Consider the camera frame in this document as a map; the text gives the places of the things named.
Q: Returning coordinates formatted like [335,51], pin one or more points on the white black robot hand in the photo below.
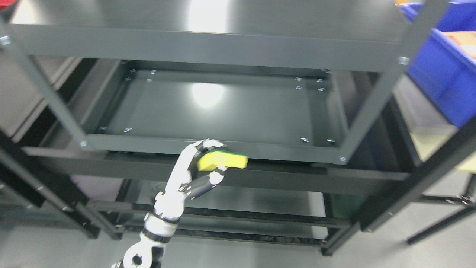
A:
[170,204]

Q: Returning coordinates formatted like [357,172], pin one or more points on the green yellow sponge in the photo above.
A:
[221,158]

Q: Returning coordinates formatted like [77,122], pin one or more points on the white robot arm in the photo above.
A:
[149,250]

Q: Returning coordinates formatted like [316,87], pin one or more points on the dark metal shelf rack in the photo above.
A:
[303,88]

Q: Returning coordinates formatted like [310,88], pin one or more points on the black rack beside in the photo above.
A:
[446,178]

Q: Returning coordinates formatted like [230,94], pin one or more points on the blue plastic bin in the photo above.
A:
[443,70]

